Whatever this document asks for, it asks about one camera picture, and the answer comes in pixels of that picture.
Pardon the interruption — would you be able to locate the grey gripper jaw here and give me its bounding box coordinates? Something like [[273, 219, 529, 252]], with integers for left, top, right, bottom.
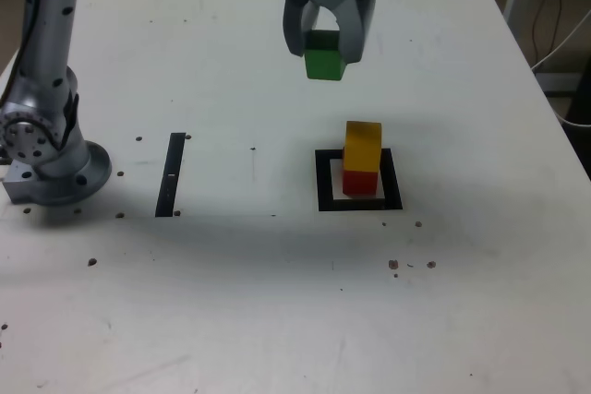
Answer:
[[282, 0, 320, 57], [304, 0, 376, 66]]

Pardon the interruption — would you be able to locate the green cube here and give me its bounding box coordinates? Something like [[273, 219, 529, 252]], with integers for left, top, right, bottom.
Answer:
[[303, 30, 348, 81]]

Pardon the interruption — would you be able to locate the yellow cube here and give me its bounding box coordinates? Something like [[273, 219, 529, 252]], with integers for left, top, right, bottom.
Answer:
[[343, 120, 383, 173]]

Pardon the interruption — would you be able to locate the red cube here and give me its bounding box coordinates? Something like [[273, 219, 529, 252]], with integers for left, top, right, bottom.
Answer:
[[341, 147, 380, 197]]

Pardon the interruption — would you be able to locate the black tape square outline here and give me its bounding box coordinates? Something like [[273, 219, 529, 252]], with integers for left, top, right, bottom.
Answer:
[[314, 148, 404, 213]]

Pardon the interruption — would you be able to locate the black tape strip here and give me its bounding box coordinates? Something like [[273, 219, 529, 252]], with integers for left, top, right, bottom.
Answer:
[[155, 132, 187, 219]]

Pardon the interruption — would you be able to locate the thin black hanging cable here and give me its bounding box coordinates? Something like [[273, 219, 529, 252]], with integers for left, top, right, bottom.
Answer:
[[530, 0, 563, 59]]

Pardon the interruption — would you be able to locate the white cable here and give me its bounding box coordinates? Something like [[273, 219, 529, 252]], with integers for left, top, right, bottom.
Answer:
[[552, 96, 591, 128], [530, 10, 591, 73]]

